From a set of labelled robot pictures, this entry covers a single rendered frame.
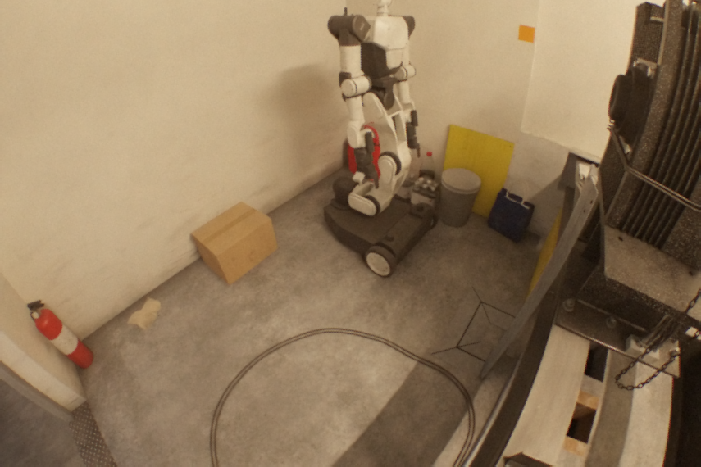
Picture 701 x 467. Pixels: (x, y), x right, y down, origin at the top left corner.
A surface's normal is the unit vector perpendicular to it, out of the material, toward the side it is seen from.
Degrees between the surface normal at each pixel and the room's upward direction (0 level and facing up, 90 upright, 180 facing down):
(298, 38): 90
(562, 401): 0
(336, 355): 0
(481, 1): 90
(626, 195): 90
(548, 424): 0
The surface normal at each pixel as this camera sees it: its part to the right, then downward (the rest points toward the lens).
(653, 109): -0.62, 0.47
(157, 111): 0.78, 0.35
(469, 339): 0.07, -0.76
